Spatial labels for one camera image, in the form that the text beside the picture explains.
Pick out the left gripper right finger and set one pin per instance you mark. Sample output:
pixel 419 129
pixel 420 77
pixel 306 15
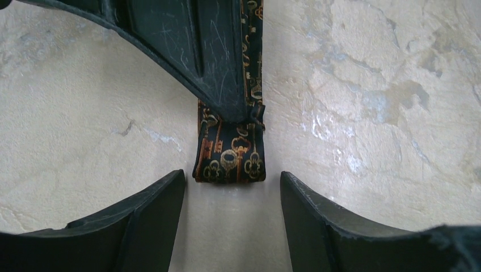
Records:
pixel 324 236

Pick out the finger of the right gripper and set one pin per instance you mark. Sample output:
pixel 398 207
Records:
pixel 197 42

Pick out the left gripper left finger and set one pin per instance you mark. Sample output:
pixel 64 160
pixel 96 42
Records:
pixel 134 234

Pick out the dark brown patterned tie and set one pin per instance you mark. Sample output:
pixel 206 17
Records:
pixel 229 152

